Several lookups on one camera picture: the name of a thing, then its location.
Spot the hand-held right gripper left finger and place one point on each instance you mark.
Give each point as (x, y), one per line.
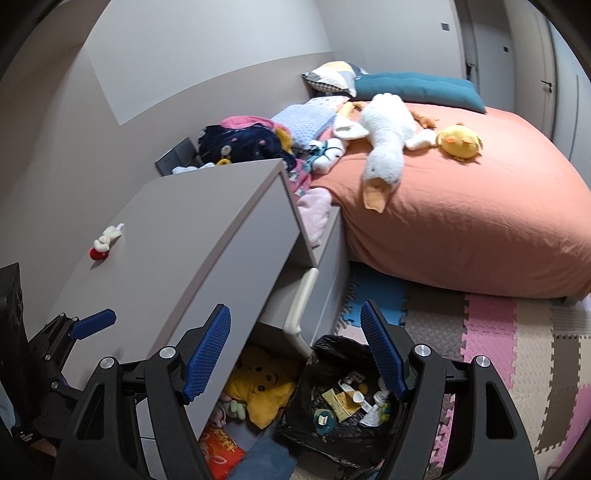
(207, 355)

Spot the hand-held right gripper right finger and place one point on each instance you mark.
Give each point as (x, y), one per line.
(383, 355)

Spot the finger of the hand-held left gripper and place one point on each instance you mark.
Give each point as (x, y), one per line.
(94, 321)
(64, 378)

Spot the white plastic spoon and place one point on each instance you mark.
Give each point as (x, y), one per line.
(355, 396)

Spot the yellow wrapper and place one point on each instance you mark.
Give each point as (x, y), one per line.
(337, 404)

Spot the bin with black bag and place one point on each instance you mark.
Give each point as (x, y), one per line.
(304, 392)

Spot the teal round item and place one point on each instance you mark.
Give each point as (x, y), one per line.
(325, 421)

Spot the small pastel plush toy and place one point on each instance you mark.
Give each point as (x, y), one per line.
(233, 410)

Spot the yellow bear plush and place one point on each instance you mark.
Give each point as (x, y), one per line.
(263, 387)

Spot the white bunny toy red base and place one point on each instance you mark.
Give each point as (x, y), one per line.
(105, 240)

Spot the red printed package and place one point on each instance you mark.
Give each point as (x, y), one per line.
(221, 452)

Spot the foam puzzle floor mat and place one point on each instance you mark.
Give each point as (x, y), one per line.
(489, 323)

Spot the grey nightstand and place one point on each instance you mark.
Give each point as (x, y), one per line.
(184, 240)

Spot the pale pink fluffy blanket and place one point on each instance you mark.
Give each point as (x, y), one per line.
(316, 217)

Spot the bed with orange sheet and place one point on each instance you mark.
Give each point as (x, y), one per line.
(461, 207)

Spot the pink patterned cloth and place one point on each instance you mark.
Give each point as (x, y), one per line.
(300, 180)

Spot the small white teal plush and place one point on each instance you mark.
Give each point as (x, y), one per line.
(330, 152)

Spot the navy patterned clothing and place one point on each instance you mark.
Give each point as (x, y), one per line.
(244, 143)

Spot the white goose plush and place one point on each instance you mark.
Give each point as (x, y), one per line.
(388, 138)

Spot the yellow chick plush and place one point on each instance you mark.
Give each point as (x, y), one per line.
(459, 141)

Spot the light blue knitted blanket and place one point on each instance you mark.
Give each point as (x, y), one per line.
(300, 122)

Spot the teal pillow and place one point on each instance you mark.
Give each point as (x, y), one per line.
(415, 87)

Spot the patterned checkered pillow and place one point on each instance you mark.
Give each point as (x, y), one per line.
(332, 76)

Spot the grey bed frame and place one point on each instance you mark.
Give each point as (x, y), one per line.
(332, 267)

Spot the dark wall switch panel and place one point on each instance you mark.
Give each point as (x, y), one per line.
(178, 157)

